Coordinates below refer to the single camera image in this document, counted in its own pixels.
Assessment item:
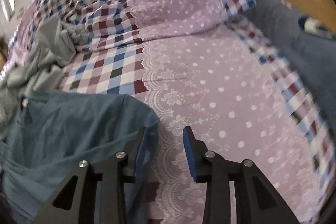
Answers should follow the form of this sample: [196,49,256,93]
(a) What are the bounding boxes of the teal blue shirt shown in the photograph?
[1,90,159,223]

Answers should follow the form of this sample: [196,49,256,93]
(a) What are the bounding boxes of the grey green sweatshirt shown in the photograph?
[1,15,89,126]

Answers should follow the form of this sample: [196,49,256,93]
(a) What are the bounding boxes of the plaid checkered bed sheet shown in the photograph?
[0,19,334,224]

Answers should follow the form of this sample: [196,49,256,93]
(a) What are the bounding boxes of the blue grey plush pillow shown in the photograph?
[245,0,335,127]

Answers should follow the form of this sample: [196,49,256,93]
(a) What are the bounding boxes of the checkered purple duvet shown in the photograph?
[9,0,142,58]

